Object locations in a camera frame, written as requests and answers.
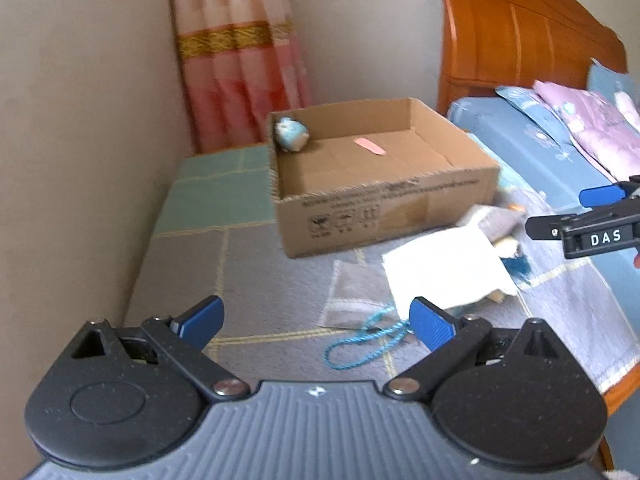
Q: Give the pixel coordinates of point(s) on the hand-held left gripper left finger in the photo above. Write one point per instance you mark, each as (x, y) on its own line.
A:
(200, 317)

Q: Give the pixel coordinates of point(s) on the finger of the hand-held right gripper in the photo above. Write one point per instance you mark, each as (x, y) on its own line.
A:
(542, 226)
(602, 194)

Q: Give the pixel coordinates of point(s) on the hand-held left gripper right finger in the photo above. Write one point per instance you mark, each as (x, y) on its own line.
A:
(430, 322)

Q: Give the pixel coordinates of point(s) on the teal tassel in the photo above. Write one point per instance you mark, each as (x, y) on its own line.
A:
(517, 265)

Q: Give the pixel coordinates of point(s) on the light blue cloth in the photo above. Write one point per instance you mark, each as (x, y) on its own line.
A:
(515, 185)

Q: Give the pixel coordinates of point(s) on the grey fabric piece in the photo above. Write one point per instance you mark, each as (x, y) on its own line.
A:
(490, 222)

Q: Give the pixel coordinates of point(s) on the cream fleece-lined cloth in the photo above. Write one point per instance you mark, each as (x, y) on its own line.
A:
(440, 270)

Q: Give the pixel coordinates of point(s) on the grey sheer cloth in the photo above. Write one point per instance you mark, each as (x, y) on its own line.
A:
(350, 295)

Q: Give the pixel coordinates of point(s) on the brown cardboard box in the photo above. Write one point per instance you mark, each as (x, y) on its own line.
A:
(350, 195)

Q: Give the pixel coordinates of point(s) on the grey green checked blanket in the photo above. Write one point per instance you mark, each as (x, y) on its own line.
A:
(225, 260)

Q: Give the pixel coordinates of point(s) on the pink floral pillow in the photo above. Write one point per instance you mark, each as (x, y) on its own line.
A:
(590, 120)

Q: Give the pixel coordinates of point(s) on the blue bed sheet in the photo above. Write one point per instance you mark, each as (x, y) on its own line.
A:
(505, 130)

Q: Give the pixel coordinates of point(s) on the blue patterned pillow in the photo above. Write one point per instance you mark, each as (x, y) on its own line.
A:
(540, 110)

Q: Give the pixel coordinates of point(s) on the light blue pillow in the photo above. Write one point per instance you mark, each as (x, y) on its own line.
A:
(607, 80)

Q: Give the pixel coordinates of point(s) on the orange wooden headboard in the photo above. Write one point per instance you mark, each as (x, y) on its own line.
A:
(525, 30)

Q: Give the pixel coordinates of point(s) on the pink strip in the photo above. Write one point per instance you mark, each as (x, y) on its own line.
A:
(369, 146)

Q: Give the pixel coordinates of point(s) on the blue round plush toy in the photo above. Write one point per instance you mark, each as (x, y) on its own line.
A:
(291, 134)

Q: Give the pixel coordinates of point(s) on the pink patterned curtain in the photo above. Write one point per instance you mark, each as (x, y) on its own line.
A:
(235, 60)

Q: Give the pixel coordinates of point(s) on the orange wooden cot frame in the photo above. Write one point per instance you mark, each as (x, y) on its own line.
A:
(622, 385)

